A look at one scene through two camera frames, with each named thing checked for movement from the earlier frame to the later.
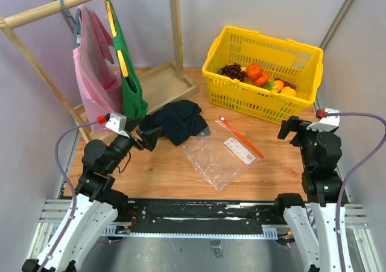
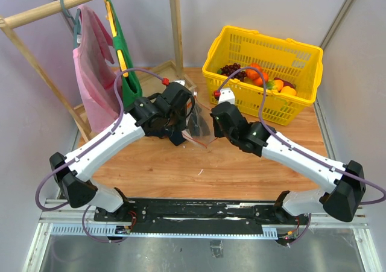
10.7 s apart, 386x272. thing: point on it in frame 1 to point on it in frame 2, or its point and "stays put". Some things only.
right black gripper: [294, 123] to [218, 133]
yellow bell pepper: [288, 91] stays put
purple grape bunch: [234, 72] stays put
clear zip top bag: [221, 155] to [199, 128]
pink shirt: [100, 84] stays put
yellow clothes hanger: [113, 26] stays put
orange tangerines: [254, 72] stays put
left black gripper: [150, 137] to [184, 121]
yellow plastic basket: [300, 64] stays put
